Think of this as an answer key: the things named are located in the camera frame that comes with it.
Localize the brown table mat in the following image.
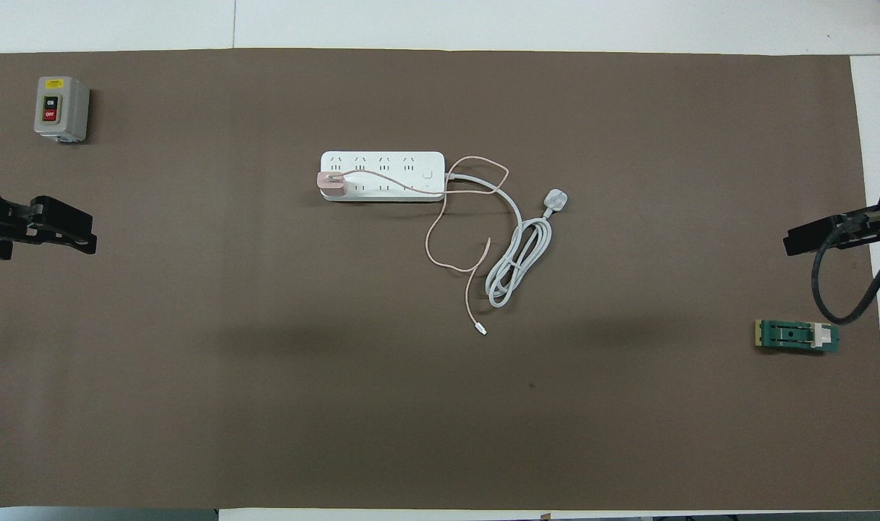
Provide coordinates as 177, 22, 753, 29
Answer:
0, 48, 880, 511

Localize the pink charging cable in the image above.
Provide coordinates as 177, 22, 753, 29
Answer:
329, 156, 510, 336

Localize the grey on-off switch box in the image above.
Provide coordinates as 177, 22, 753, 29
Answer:
34, 76, 91, 144

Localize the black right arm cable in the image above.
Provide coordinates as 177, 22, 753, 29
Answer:
812, 217, 880, 325

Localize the white power cord with plug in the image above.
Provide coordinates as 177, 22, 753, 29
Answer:
444, 171, 571, 309

